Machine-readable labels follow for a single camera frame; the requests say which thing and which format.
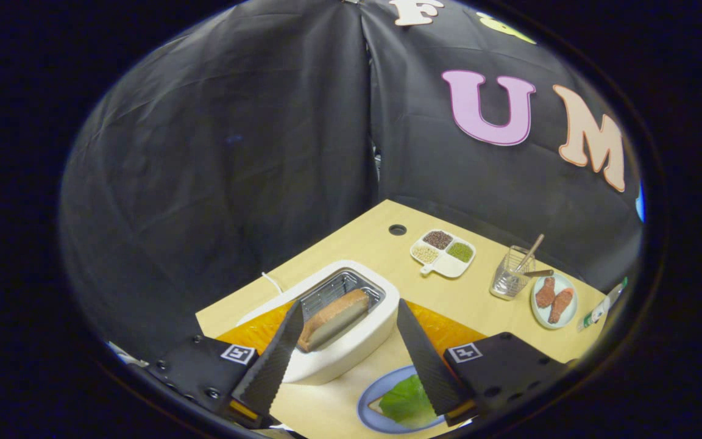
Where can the clear water bottle green cap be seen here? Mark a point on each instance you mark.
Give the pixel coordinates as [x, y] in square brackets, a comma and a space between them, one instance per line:
[598, 311]

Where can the pale green plate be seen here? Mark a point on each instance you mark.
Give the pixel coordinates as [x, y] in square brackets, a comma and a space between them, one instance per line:
[564, 314]

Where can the white toaster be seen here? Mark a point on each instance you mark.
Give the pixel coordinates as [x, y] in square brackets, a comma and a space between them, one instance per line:
[351, 353]

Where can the wooden utensil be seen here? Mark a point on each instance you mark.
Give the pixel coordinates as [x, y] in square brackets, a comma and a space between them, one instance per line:
[540, 273]
[534, 247]

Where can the white divided bean dish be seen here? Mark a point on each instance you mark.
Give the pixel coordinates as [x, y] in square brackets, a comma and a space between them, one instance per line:
[448, 265]

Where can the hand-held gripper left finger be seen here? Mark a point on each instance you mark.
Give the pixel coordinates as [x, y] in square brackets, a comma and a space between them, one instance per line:
[269, 366]

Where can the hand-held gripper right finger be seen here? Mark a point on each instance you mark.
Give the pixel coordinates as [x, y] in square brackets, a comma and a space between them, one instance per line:
[427, 360]

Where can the blue round plate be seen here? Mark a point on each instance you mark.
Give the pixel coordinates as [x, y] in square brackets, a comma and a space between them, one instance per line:
[368, 417]

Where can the green lettuce leaf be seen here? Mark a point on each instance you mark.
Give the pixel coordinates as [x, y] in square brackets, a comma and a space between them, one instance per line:
[409, 399]

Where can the brown meat patty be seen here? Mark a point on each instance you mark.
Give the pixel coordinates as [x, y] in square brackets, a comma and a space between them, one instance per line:
[561, 305]
[545, 292]

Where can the black backdrop cloth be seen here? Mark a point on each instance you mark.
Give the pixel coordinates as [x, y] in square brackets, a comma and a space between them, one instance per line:
[205, 183]

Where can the plain toast bread slice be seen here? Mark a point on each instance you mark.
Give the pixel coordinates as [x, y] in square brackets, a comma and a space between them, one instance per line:
[336, 317]

